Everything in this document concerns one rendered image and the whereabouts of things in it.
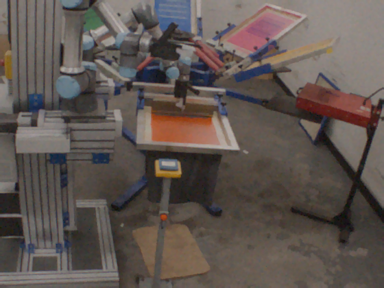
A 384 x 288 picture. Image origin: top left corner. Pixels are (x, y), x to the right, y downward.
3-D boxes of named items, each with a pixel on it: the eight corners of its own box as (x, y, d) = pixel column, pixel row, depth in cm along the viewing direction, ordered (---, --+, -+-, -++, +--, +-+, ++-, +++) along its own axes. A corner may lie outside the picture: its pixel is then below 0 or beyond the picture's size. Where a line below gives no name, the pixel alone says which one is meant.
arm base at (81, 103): (68, 112, 203) (68, 93, 198) (68, 101, 216) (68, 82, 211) (99, 112, 207) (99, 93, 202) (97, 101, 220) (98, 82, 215)
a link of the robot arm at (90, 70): (99, 86, 211) (101, 60, 205) (88, 94, 199) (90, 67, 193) (78, 82, 213) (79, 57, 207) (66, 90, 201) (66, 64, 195)
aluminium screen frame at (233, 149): (238, 155, 251) (239, 149, 250) (136, 149, 243) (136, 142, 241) (218, 103, 321) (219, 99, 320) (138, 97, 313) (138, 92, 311)
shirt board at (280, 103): (325, 116, 353) (327, 107, 350) (318, 132, 319) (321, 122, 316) (182, 76, 396) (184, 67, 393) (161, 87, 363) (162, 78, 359)
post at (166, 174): (173, 302, 264) (190, 177, 222) (138, 302, 261) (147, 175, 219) (171, 279, 283) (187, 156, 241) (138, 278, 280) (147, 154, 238)
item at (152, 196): (214, 207, 277) (224, 148, 258) (142, 204, 271) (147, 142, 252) (213, 204, 280) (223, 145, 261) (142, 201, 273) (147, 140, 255)
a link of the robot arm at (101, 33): (70, 42, 249) (151, 0, 247) (72, 37, 262) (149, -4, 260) (79, 59, 255) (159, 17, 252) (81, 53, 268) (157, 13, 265)
